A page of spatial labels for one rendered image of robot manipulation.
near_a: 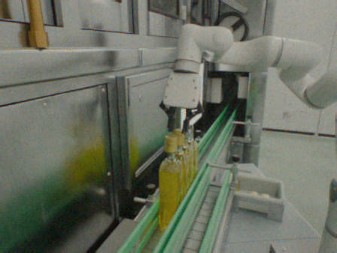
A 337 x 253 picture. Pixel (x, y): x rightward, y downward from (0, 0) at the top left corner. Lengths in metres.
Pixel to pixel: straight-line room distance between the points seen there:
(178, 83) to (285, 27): 3.85
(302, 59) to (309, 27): 3.72
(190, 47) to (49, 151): 0.44
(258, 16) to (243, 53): 0.94
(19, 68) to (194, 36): 0.45
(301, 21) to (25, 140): 4.28
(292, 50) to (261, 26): 0.98
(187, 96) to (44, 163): 0.39
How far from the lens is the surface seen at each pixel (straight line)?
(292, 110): 4.64
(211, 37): 0.75
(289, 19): 4.53
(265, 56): 0.80
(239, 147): 1.89
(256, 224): 1.11
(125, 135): 0.75
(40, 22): 0.51
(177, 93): 0.74
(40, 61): 0.50
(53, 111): 0.57
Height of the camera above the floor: 1.40
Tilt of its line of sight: 17 degrees down
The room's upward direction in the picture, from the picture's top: straight up
